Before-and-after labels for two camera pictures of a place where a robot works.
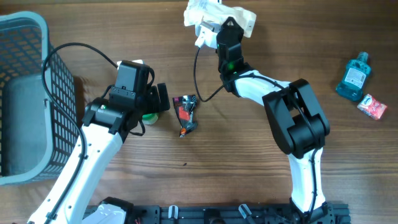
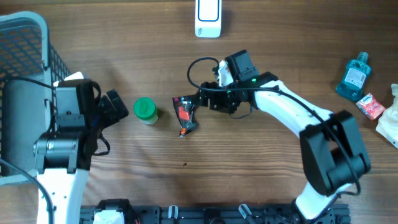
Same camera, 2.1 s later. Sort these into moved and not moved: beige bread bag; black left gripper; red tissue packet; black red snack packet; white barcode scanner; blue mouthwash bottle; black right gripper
Moved: black left gripper; black right gripper; beige bread bag; white barcode scanner
Not moved: red tissue packet; black red snack packet; blue mouthwash bottle
